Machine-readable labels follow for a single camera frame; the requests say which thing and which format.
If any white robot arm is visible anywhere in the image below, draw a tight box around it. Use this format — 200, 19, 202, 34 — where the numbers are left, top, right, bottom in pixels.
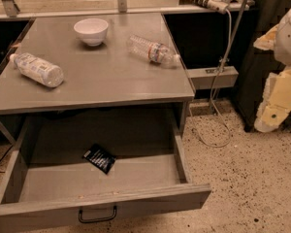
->
253, 9, 291, 133

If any white labelled plastic bottle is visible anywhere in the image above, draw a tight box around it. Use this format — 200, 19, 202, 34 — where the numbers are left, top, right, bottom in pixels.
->
10, 52, 64, 88

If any grey open drawer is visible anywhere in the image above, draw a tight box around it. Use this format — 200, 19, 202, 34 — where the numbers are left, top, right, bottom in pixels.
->
0, 106, 210, 233

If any white ceramic bowl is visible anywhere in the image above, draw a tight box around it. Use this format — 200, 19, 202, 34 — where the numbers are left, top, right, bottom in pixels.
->
74, 18, 109, 47

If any metal shelf rail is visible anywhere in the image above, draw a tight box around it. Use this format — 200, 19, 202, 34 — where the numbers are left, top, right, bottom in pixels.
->
0, 0, 256, 20

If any dark blue rxbar wrapper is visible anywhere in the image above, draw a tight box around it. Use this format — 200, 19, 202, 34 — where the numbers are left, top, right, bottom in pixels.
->
82, 144, 116, 174

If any grey counter cabinet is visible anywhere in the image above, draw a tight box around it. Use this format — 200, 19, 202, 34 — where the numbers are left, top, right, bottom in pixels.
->
0, 13, 194, 142

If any white power cable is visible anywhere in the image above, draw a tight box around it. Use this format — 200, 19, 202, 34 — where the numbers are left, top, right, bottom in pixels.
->
187, 8, 233, 149

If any clear plastic water bottle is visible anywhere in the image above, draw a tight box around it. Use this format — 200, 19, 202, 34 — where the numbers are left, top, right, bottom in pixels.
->
127, 35, 180, 68

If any black drawer handle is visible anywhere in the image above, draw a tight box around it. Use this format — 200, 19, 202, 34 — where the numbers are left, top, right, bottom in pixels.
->
79, 206, 117, 224

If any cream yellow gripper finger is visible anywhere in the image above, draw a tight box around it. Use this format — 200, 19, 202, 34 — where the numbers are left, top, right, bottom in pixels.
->
253, 25, 278, 50
254, 66, 291, 133

